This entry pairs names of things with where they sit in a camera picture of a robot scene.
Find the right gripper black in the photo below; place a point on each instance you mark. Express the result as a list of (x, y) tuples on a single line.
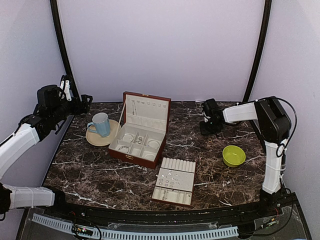
[(205, 132)]

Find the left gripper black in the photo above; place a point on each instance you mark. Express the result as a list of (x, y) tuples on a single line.
[(85, 106)]

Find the beige jewelry tray insert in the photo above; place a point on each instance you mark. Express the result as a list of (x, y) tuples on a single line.
[(175, 182)]

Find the brown leather jewelry box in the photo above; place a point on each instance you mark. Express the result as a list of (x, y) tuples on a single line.
[(146, 117)]

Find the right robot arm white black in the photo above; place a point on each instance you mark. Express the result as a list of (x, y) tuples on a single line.
[(277, 122)]

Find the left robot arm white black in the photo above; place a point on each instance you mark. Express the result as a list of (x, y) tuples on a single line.
[(55, 105)]

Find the blue ceramic mug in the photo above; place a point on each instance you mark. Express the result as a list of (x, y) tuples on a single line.
[(100, 124)]

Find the green plastic bowl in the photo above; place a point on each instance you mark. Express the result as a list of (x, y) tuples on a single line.
[(233, 156)]

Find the beige saucer plate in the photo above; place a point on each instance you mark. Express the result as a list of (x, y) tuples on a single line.
[(96, 140)]

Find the silver bangle in box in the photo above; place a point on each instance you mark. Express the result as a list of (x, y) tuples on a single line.
[(153, 144)]

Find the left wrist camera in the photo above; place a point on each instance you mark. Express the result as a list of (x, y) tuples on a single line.
[(65, 89)]

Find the right black frame post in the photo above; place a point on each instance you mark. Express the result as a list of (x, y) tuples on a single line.
[(259, 50)]

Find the black frame post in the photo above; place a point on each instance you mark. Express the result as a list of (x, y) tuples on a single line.
[(259, 50), (62, 46)]

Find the left black frame post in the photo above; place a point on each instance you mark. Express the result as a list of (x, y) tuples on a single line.
[(62, 46)]

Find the black front rail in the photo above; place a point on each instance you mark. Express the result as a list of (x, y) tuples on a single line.
[(239, 214)]

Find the grey cable duct strip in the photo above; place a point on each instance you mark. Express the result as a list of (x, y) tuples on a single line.
[(100, 233)]

